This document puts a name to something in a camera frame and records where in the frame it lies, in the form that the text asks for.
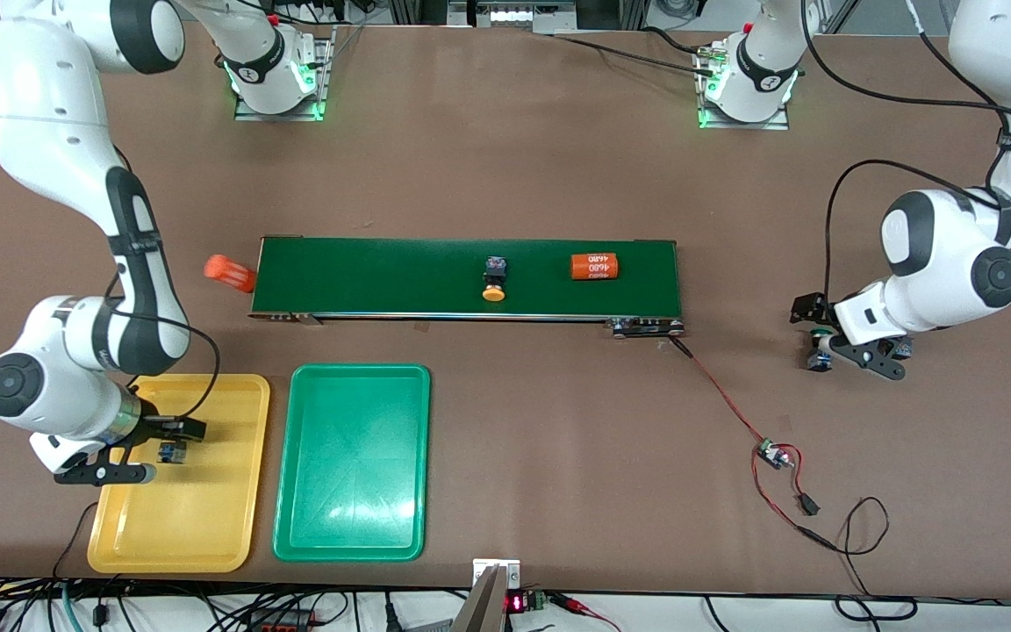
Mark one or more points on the black plug connector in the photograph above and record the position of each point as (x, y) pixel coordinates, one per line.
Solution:
(809, 505)

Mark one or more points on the small speed controller board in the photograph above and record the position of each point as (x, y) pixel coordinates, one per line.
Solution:
(769, 452)

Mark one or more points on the green conveyor belt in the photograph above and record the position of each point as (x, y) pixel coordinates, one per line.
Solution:
(383, 276)

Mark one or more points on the red LED display module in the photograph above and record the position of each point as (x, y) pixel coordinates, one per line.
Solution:
(516, 603)

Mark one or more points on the green mushroom push button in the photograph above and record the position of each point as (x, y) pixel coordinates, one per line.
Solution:
(817, 362)
(905, 349)

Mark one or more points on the yellow mushroom push button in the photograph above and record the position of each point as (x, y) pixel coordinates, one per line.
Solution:
(494, 294)
(174, 453)

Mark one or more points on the green plastic tray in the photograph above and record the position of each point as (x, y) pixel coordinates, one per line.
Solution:
(352, 465)

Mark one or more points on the red clip lead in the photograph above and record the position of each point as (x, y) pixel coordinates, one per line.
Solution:
(589, 612)

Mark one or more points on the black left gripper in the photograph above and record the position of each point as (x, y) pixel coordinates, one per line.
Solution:
(808, 308)

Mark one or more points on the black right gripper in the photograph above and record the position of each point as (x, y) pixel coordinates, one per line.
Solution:
(157, 427)

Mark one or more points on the yellow plastic tray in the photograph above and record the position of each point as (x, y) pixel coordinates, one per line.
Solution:
(181, 527)

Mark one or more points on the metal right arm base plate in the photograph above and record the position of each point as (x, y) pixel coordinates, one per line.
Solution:
(326, 79)

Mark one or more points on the grey aluminium profile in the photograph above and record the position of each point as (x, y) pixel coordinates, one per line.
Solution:
(481, 610)

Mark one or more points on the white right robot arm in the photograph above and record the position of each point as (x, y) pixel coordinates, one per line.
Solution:
(49, 114)

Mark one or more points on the white background device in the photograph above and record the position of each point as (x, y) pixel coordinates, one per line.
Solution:
(510, 13)

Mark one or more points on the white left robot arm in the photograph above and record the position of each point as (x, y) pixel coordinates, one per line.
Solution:
(935, 263)

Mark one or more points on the orange power strip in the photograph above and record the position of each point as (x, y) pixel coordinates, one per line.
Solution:
(282, 621)

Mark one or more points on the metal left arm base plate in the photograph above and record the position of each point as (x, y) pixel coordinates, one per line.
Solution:
(773, 125)

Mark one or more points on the white mounting bracket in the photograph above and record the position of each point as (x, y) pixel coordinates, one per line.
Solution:
(510, 570)

